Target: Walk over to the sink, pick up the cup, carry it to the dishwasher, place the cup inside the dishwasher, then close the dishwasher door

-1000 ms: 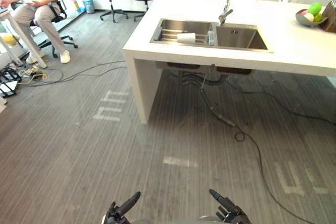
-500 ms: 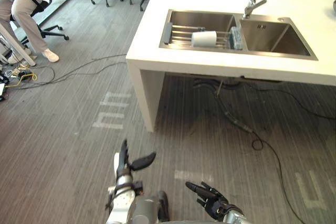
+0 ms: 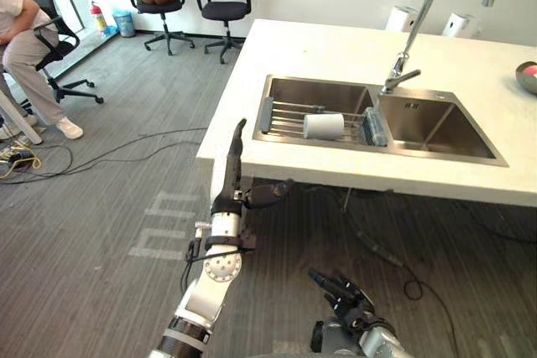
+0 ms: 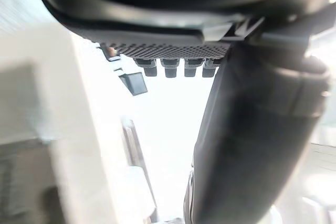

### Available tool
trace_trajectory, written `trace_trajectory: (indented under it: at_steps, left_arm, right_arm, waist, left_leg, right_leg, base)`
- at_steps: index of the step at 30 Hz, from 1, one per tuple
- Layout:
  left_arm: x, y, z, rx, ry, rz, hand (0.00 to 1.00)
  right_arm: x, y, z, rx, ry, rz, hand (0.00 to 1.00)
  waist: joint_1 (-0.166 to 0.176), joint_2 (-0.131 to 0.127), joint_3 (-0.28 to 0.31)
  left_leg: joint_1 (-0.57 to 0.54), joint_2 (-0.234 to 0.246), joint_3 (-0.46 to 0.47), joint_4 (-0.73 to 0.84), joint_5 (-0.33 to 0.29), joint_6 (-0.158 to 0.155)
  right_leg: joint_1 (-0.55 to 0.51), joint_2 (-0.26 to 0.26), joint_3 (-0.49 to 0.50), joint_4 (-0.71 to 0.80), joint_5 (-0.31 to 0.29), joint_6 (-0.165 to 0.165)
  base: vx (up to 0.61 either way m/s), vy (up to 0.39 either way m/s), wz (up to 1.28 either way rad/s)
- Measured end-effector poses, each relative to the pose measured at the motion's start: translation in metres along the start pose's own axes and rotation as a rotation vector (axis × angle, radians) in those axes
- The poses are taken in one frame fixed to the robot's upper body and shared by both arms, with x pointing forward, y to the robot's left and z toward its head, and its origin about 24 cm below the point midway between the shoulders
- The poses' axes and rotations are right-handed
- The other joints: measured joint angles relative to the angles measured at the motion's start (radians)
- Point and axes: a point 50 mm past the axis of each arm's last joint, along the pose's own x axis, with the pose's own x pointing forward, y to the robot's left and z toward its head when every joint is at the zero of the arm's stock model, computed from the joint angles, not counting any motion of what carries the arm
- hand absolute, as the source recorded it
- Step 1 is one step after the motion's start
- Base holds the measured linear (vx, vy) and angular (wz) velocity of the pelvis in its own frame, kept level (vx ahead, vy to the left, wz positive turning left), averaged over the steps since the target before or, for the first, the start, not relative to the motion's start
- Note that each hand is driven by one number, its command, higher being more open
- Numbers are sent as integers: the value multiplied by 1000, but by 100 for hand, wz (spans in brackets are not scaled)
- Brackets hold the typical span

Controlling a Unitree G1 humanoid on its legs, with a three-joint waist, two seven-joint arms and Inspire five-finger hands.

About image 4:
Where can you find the dark grey square block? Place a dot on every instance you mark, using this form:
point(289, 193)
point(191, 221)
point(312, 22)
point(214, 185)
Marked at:
point(134, 83)

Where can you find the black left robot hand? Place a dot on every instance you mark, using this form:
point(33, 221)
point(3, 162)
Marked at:
point(168, 11)

